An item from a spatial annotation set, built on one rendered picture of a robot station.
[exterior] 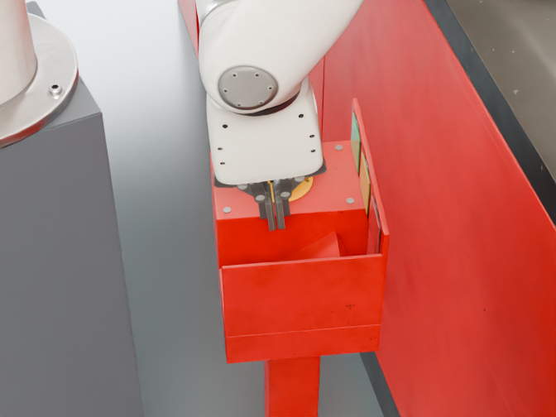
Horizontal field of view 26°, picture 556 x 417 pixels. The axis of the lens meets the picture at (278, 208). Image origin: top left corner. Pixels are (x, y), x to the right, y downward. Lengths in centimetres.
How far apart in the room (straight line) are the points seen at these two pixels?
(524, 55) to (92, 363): 55
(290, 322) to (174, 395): 86
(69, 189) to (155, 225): 125
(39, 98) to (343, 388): 114
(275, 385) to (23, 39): 58
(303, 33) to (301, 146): 22
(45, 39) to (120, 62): 160
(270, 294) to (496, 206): 28
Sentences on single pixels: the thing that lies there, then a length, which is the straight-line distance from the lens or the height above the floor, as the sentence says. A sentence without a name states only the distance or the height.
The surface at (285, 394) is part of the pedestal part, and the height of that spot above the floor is 50.
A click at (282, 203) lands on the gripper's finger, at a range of 115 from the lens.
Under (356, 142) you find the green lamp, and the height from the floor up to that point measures 82.
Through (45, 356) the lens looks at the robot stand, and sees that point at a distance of 122.
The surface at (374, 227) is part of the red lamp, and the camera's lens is 118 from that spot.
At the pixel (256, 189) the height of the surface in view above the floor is 88.
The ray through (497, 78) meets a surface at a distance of 127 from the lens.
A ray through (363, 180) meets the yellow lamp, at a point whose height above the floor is 81.
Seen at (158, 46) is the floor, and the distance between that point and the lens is 273.
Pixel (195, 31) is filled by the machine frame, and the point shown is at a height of 7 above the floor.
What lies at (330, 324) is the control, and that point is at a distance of 123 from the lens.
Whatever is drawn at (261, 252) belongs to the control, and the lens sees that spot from 128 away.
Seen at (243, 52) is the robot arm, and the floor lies 112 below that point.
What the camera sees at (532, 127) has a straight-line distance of 122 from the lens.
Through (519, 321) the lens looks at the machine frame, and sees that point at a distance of 133.
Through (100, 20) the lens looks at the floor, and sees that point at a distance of 282.
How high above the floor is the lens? 167
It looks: 46 degrees down
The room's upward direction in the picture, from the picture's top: straight up
